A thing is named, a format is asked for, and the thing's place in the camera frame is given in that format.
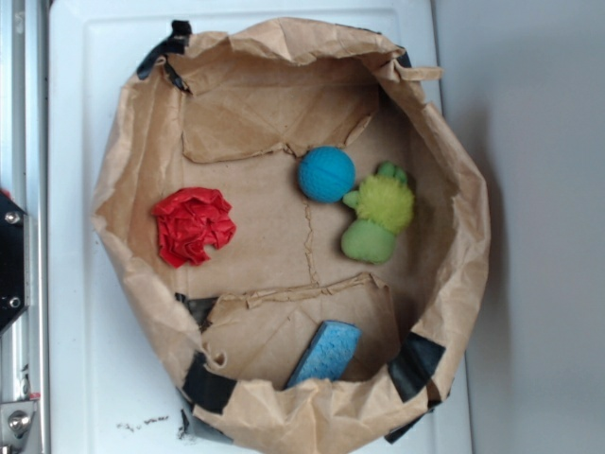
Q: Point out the blue textured ball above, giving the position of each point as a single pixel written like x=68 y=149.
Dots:
x=326 y=174

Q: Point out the green plush toy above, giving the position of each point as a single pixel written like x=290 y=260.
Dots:
x=384 y=207

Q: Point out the crumpled red paper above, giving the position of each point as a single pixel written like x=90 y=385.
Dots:
x=188 y=221

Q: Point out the blue sponge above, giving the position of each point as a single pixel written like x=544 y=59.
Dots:
x=328 y=354

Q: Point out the brown paper bag bin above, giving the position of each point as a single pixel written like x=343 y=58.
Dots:
x=237 y=113

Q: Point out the white tray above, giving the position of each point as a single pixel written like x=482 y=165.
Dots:
x=108 y=391

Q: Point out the black mounting plate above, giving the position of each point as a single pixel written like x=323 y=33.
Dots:
x=12 y=261

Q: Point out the aluminium frame rail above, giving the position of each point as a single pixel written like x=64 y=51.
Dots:
x=24 y=134

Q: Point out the silver metal bracket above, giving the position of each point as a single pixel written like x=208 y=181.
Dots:
x=20 y=427

